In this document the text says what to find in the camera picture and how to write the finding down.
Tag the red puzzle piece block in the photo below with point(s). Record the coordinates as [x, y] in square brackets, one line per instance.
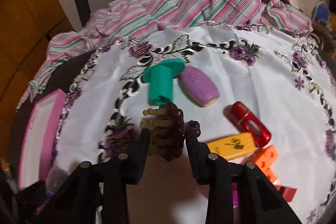
[287, 193]

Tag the magenta plastic funnel cup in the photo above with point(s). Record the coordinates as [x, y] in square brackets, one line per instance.
[235, 194]

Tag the blue object on clutter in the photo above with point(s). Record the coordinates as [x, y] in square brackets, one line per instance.
[321, 12]

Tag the brown scalp massage brush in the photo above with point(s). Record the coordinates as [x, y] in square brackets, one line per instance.
[167, 129]

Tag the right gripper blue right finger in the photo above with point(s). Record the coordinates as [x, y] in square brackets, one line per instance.
[197, 152]

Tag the red glossy bottle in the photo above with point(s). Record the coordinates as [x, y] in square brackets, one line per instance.
[245, 119]

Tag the yellow plastic case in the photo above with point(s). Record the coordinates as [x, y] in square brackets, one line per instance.
[234, 146]

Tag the pink shallow tray box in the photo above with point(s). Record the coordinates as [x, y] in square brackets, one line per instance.
[36, 154]

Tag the white embroidered floral tablecloth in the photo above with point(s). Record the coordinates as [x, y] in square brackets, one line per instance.
[281, 78]

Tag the green flanged plastic toy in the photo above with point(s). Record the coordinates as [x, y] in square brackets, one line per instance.
[160, 79]

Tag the orange cube block toy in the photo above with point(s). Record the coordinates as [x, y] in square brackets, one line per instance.
[264, 160]

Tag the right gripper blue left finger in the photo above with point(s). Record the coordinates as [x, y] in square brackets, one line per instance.
[137, 157]

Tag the wooden panel cabinet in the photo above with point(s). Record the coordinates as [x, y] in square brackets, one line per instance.
[26, 29]

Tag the pink green striped cloth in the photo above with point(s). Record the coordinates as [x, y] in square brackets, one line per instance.
[128, 23]

